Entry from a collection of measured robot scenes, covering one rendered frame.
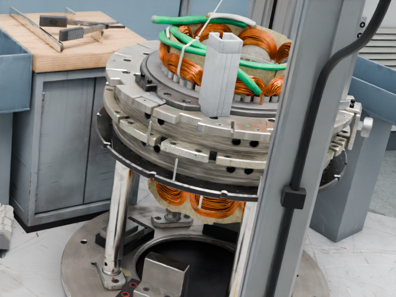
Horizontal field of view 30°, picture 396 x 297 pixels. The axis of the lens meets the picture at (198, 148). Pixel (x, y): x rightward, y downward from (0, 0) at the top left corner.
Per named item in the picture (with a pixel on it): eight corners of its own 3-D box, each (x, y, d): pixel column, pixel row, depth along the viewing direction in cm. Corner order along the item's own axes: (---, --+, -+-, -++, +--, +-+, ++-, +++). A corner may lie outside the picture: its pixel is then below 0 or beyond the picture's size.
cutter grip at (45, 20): (39, 26, 107) (40, 16, 106) (38, 25, 108) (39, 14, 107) (67, 27, 109) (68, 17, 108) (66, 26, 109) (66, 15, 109)
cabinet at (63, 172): (27, 234, 112) (36, 72, 101) (-18, 178, 125) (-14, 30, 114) (137, 210, 123) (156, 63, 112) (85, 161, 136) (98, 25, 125)
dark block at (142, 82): (145, 81, 89) (146, 71, 89) (156, 91, 87) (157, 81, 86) (134, 81, 89) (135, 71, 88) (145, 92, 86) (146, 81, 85)
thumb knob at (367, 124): (359, 138, 91) (364, 120, 90) (360, 131, 94) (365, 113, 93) (368, 141, 91) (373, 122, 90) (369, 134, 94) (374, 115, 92)
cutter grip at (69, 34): (62, 42, 102) (62, 31, 102) (58, 40, 103) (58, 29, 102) (83, 38, 105) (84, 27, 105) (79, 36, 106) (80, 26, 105)
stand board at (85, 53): (35, 73, 101) (36, 56, 100) (-16, 29, 114) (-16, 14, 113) (158, 63, 112) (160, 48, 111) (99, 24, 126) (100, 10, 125)
